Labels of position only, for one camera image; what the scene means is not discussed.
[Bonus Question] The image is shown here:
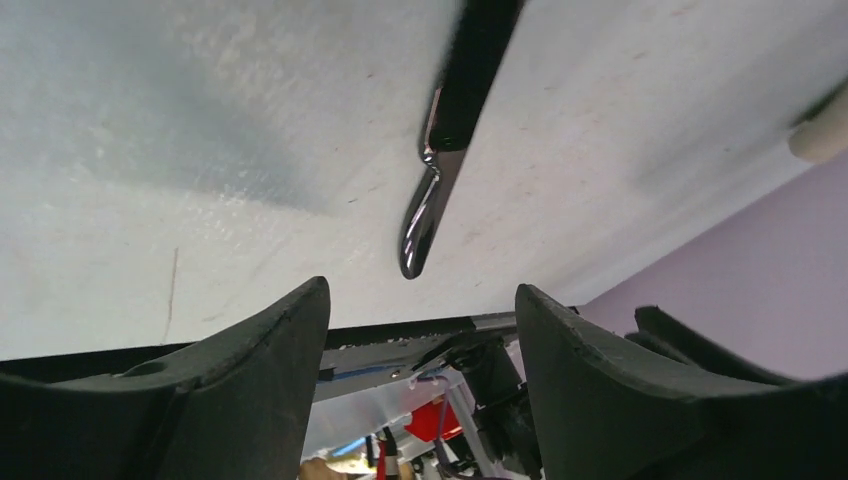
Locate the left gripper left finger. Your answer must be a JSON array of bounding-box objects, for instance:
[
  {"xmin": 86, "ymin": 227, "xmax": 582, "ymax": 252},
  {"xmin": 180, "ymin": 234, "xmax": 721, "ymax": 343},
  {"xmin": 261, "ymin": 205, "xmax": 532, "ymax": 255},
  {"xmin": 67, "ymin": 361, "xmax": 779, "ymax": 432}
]
[{"xmin": 1, "ymin": 277, "xmax": 330, "ymax": 479}]

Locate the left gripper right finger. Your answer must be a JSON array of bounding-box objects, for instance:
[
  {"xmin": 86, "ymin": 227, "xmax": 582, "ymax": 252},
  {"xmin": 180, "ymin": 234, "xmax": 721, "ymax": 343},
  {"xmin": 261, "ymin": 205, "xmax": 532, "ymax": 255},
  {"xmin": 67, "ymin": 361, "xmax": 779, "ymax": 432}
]
[{"xmin": 515, "ymin": 284, "xmax": 847, "ymax": 479}]

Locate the black knife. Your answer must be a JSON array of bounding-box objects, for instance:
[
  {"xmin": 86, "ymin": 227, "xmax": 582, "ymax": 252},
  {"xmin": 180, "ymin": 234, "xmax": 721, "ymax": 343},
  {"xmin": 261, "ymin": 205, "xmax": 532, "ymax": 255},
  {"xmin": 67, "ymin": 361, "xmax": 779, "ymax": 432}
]
[{"xmin": 398, "ymin": 1, "xmax": 525, "ymax": 280}]

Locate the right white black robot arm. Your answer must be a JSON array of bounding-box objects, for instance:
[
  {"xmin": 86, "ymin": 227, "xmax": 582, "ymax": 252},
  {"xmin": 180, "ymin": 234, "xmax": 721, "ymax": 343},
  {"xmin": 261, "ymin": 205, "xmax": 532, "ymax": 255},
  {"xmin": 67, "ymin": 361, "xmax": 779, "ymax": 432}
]
[{"xmin": 787, "ymin": 80, "xmax": 847, "ymax": 165}]

